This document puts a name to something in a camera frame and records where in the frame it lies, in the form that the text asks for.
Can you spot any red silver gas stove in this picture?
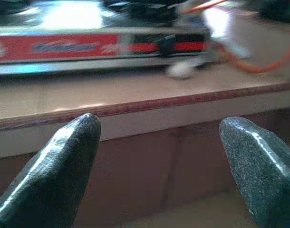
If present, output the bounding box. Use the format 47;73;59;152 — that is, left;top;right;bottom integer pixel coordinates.
0;0;214;76

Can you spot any orange gas hose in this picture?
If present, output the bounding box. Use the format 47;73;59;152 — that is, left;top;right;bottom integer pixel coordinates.
183;0;290;74

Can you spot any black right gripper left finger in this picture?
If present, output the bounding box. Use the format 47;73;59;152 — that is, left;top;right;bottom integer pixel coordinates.
0;113;102;228

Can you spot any black stove knob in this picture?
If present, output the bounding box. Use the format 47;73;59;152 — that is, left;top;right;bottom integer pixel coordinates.
158;34;178;57

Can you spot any black pot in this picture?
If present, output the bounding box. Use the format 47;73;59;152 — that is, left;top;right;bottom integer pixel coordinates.
244;0;290;23

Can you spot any white stove foot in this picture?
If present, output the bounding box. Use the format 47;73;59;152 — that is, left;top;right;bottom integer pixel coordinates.
167;63;198;79

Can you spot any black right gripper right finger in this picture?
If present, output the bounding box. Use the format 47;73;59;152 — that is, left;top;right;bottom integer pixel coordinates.
218;115;290;228

